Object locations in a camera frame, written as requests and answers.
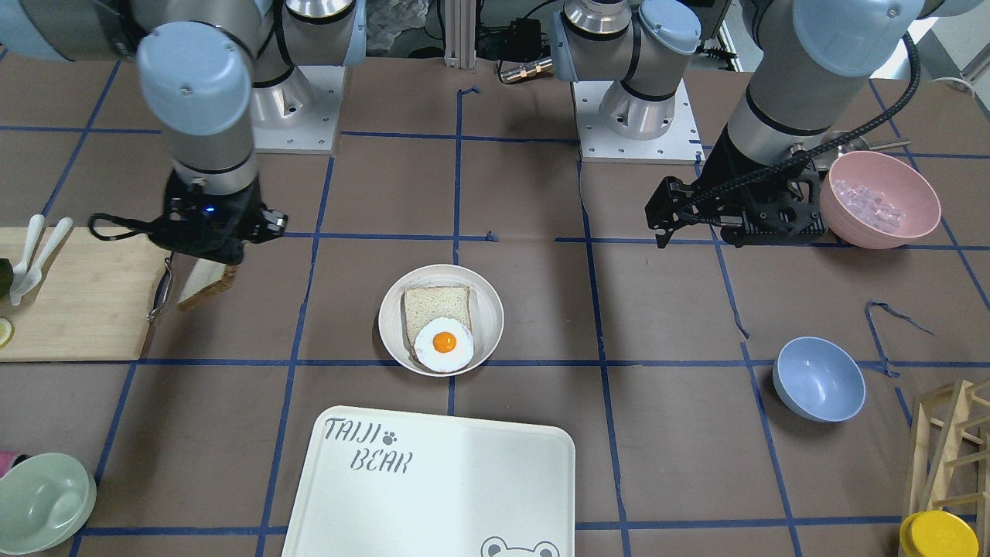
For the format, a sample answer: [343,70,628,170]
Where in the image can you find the green bowl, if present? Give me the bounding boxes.
[1,453,97,555]

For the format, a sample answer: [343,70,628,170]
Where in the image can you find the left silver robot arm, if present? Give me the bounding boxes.
[551,1,977,248]

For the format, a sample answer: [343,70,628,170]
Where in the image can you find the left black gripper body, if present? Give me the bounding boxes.
[693,129,828,247]

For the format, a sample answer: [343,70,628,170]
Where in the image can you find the white bear tray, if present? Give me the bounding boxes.
[282,405,576,556]

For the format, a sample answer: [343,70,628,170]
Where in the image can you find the aluminium frame post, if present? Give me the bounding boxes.
[443,0,480,73]

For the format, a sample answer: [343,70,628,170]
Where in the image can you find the black corrugated cable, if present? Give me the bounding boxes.
[691,31,923,208]

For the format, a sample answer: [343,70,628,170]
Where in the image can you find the blue bowl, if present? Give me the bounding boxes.
[772,337,867,423]

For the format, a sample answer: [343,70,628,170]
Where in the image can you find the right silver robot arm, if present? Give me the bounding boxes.
[1,1,367,265]

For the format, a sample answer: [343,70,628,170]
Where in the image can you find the pink bowl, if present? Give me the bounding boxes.
[820,151,943,249]

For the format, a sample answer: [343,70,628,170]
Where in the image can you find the wooden cutting board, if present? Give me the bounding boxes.
[1,227,169,362]

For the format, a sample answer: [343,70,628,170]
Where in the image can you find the white plastic fork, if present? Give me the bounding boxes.
[11,213,46,295]

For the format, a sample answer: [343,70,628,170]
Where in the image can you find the wooden rack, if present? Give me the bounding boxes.
[904,380,988,536]

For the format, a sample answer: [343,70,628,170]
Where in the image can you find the white round plate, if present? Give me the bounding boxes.
[377,265,505,377]

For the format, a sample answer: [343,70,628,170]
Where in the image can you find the brown crust bread slice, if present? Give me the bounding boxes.
[177,258,237,311]

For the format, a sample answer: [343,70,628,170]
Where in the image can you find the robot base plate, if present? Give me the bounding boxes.
[572,81,705,165]
[251,66,347,155]

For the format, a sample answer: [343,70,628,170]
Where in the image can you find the pink cup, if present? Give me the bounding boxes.
[0,450,31,478]

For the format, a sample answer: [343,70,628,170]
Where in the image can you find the ice cubes in bowl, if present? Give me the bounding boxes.
[831,180,906,233]

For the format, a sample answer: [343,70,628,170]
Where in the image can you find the bread slice in plate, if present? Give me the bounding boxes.
[401,285,473,349]

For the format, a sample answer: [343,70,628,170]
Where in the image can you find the green avocado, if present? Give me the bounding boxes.
[0,258,14,299]

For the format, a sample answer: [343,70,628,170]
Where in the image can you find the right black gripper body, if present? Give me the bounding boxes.
[146,172,288,267]

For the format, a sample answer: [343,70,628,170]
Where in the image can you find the toy fried egg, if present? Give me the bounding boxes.
[413,317,475,374]

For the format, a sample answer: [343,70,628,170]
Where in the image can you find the white plastic spoon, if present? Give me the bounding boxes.
[9,217,74,306]

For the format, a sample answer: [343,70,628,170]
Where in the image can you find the lemon slice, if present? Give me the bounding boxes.
[0,317,15,348]

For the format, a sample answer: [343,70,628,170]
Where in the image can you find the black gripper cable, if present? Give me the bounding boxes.
[87,214,167,242]

